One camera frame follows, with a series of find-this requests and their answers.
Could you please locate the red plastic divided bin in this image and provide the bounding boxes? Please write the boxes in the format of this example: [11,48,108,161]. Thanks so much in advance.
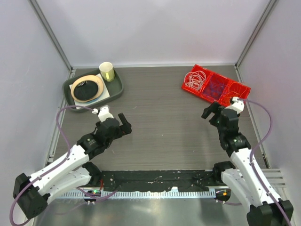
[182,65,251,106]

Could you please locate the orange thin cable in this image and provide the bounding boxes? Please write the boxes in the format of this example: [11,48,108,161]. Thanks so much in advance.
[223,81,250,106]

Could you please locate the dark green plastic tray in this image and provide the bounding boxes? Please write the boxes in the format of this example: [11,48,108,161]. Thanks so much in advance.
[62,69,124,113]

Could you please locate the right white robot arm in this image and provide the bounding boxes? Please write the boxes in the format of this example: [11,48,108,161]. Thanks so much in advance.
[202,97,293,226]

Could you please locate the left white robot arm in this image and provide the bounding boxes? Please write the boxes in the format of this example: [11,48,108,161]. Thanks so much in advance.
[13,108,132,219]

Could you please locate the white paper sheet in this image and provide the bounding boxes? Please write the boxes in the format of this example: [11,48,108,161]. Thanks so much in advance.
[67,74,110,107]

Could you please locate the cream yellow mug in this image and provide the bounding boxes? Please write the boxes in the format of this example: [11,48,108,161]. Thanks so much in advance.
[99,62,115,82]

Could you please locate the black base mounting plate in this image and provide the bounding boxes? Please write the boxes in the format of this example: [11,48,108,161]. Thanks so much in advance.
[102,170,224,192]

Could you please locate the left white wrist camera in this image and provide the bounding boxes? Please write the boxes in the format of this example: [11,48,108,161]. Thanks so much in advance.
[92,105,114,122]

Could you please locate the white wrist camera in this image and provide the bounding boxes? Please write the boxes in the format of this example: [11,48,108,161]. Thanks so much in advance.
[92,105,114,122]
[226,97,245,114]

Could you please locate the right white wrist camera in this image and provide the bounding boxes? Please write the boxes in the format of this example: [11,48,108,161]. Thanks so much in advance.
[226,97,245,114]

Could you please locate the wooden ring with black disc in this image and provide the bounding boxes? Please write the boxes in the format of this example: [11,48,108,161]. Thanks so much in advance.
[71,74,105,103]

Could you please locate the slotted cable duct rail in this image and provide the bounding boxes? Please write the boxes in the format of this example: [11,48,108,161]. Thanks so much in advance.
[57,188,216,199]

